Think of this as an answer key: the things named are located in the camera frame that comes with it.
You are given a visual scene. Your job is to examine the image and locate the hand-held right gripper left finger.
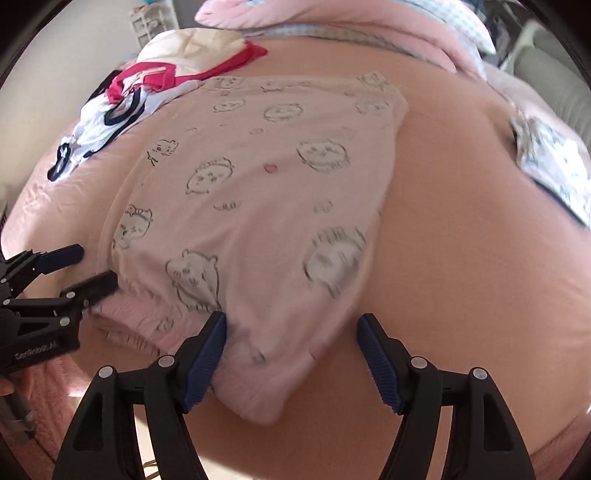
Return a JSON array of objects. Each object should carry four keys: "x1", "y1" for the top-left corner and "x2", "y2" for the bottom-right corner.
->
[{"x1": 55, "y1": 311, "x2": 228, "y2": 480}]

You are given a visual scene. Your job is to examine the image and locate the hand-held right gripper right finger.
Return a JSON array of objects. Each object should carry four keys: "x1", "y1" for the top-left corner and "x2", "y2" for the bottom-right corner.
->
[{"x1": 356, "y1": 313, "x2": 536, "y2": 480}]

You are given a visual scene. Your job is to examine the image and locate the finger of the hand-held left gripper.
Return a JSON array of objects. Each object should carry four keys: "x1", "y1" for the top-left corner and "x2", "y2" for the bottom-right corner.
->
[
  {"x1": 0, "y1": 244, "x2": 85, "y2": 296},
  {"x1": 2, "y1": 271, "x2": 118, "y2": 326}
]

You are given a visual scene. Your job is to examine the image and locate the pink printed pajama pants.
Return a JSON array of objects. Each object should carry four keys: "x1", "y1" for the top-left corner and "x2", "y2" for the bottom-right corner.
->
[{"x1": 88, "y1": 71, "x2": 409, "y2": 425}]

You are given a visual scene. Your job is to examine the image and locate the person's left hand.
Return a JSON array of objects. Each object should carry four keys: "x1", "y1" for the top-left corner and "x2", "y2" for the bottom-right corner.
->
[{"x1": 0, "y1": 369, "x2": 32, "y2": 398}]

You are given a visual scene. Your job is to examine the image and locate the pink fuzzy mattress pad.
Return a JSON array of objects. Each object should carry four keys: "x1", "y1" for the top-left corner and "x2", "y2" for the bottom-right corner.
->
[{"x1": 28, "y1": 318, "x2": 591, "y2": 480}]

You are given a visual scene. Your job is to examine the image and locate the white navy-trimmed shirt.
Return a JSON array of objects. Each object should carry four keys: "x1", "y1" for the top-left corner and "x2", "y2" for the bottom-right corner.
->
[{"x1": 46, "y1": 83, "x2": 208, "y2": 183}]

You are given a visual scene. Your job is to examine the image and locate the cream and magenta shirt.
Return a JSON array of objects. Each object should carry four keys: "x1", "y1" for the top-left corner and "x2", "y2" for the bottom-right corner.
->
[{"x1": 106, "y1": 28, "x2": 269, "y2": 104}]

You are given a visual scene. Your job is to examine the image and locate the white shelf rack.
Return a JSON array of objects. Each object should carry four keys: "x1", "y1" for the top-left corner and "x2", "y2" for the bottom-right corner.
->
[{"x1": 129, "y1": 4, "x2": 182, "y2": 44}]

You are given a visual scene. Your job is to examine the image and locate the folded white printed pajama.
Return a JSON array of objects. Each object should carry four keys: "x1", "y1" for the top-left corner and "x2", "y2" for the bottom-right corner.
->
[{"x1": 508, "y1": 115, "x2": 591, "y2": 227}]

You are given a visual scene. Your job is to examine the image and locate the pink pillow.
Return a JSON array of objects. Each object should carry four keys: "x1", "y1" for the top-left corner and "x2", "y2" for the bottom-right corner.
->
[{"x1": 480, "y1": 60, "x2": 546, "y2": 112}]

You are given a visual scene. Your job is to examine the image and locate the grey padded headboard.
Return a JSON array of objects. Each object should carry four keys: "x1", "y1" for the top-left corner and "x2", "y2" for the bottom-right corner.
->
[{"x1": 501, "y1": 21, "x2": 591, "y2": 139}]

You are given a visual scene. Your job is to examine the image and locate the pink folded quilt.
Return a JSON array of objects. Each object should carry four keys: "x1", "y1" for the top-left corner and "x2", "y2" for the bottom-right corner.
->
[{"x1": 194, "y1": 0, "x2": 495, "y2": 75}]

